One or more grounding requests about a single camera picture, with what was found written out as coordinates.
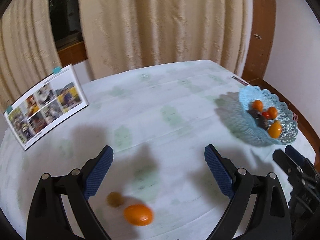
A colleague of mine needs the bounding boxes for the dark brown passion fruit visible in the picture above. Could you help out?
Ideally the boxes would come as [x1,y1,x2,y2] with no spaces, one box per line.
[258,115,269,130]

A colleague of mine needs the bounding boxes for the small red tomato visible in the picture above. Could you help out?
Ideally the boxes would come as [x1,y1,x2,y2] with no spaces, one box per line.
[261,112,270,119]

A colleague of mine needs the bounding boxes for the rough mandarin orange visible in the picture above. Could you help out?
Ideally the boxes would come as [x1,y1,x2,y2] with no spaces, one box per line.
[267,107,278,120]

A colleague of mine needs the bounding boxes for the dark round mangosteen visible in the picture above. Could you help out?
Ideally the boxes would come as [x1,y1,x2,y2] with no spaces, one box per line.
[247,109,261,119]

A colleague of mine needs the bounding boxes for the small orange back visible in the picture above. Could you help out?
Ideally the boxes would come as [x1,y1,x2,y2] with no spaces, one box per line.
[252,100,264,112]

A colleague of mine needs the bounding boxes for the large smooth orange front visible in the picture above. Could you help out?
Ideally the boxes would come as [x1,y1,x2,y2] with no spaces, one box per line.
[123,204,153,226]

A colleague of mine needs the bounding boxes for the pink slippers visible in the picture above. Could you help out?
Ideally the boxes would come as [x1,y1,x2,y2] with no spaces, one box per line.
[293,113,298,121]

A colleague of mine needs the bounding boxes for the light blue lattice basket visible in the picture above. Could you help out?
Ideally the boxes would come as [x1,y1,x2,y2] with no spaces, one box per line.
[239,86,298,146]

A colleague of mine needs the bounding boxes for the pink nail clipper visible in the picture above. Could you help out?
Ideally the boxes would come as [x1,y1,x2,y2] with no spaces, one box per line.
[232,76,249,86]

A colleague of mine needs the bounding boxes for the photo collage card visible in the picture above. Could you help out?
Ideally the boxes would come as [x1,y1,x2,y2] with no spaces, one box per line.
[4,64,88,150]

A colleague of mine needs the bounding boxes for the teal binder clip left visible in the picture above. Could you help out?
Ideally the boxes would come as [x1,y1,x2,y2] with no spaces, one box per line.
[6,105,12,114]

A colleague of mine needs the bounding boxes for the teal binder clip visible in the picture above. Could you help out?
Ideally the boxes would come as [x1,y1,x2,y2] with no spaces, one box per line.
[6,105,12,114]
[53,66,62,74]

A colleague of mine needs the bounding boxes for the brown wooden door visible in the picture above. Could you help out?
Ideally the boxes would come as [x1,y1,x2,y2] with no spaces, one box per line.
[242,0,276,83]

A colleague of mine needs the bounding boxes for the white patterned tablecloth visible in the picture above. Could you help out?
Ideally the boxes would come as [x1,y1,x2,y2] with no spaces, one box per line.
[1,61,291,239]

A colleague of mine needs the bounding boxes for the teal binder clip right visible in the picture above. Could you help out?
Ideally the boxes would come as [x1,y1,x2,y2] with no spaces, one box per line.
[53,66,62,74]

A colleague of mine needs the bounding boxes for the beige curtain left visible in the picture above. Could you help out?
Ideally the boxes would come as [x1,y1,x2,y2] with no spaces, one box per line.
[1,0,61,112]

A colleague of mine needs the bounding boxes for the beige curtain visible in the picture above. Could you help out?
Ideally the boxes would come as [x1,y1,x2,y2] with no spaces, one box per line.
[1,0,61,112]
[78,0,248,79]

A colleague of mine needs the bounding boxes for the beige curtain right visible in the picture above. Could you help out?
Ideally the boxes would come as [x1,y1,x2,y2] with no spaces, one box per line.
[78,0,248,79]

